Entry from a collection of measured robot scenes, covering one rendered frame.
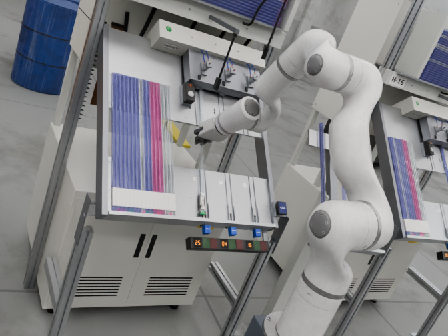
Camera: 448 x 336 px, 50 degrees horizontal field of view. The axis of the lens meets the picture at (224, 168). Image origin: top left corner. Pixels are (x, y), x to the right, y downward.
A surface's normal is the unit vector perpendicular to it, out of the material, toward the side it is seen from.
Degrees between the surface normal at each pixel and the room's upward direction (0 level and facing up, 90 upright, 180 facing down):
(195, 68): 42
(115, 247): 90
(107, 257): 90
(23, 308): 0
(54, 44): 90
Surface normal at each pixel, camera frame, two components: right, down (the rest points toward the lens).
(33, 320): 0.34, -0.88
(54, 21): 0.25, 0.43
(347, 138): -0.36, -0.15
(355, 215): 0.50, -0.51
